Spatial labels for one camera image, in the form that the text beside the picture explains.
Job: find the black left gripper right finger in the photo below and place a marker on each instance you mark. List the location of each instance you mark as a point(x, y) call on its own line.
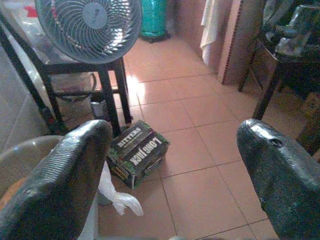
point(282, 180)

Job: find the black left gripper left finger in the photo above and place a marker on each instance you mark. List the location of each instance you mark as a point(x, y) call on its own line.
point(57, 180)

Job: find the beige plastic basin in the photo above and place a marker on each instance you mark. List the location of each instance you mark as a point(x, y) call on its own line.
point(22, 155)

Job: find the white plastic bag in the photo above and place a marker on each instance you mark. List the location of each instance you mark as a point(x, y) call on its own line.
point(125, 200)

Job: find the small tin can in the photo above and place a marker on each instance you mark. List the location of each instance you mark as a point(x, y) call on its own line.
point(98, 108)

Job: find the dark Long Jack carton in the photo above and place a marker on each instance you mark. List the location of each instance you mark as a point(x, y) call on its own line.
point(140, 152)

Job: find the white plastic bucket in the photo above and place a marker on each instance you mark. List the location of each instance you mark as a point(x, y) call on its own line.
point(72, 90)

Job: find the black metal stand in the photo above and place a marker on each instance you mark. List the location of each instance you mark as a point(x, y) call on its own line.
point(110, 100)

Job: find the black side table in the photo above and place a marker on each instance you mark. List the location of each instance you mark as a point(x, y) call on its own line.
point(295, 72)

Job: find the brown corrugated board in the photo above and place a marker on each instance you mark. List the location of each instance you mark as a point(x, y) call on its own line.
point(240, 40)

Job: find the grey electric fan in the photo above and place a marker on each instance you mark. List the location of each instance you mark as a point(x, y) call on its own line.
point(92, 27)

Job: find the translucent plastic bag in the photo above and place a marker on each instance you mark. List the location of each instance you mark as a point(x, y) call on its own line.
point(22, 22)

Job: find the white towel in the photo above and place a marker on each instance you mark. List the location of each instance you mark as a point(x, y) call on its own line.
point(208, 27)

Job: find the teal gas cylinder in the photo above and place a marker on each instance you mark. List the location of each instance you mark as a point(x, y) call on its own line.
point(153, 17)

